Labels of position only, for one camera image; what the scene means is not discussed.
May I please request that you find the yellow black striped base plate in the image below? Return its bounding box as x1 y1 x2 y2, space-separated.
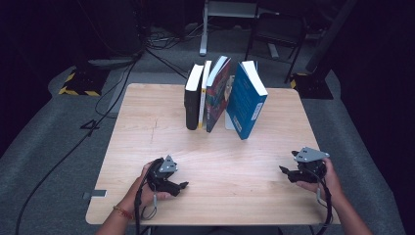
58 67 111 97
289 71 335 101

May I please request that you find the left hand-held gripper cable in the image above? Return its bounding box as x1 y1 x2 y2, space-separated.
133 158 164 235

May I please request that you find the person's left hand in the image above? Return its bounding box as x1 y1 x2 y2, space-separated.
125 161 174 213

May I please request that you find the person's right hand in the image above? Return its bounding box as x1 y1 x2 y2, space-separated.
296 158 346 207

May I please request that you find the white desk stand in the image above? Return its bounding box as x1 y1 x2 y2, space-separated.
199 0 282 57

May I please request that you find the right hand-held gripper cable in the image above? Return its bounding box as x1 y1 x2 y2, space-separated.
313 169 335 235

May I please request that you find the dark slanted pole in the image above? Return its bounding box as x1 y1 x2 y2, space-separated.
304 0 360 74

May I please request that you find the long black floor cable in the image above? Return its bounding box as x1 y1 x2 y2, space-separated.
14 48 148 235

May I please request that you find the person's dark clothing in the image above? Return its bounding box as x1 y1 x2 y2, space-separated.
143 225 285 235

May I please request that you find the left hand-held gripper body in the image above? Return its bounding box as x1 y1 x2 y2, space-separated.
145 154 179 193

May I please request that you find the thin black looped floor cable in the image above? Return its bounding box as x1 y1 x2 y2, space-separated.
94 63 131 120

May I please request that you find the colourful illustrated dark book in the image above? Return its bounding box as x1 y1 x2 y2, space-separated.
205 55 234 133

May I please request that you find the orange wrist bracelet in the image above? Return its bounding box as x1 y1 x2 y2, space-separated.
112 205 135 220

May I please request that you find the tangle of floor cables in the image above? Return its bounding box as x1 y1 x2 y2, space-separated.
143 23 205 52

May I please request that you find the grey expandable metal book rack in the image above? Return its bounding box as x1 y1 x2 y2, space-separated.
224 73 238 131

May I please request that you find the black hardcover book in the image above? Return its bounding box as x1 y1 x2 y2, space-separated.
184 63 206 131

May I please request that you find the blue landscape cover book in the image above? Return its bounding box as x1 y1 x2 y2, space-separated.
225 60 269 141

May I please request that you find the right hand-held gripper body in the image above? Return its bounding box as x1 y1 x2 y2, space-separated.
293 146 331 183

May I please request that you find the grey table bracket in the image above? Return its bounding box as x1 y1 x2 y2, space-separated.
82 189 108 201

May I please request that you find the black metal chair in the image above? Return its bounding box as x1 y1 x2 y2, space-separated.
241 13 309 84

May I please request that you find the hand-held gripper cable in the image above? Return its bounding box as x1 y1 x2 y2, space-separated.
313 169 335 235
133 158 164 235

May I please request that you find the dark equipment cabinet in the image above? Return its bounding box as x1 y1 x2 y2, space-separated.
74 0 146 70

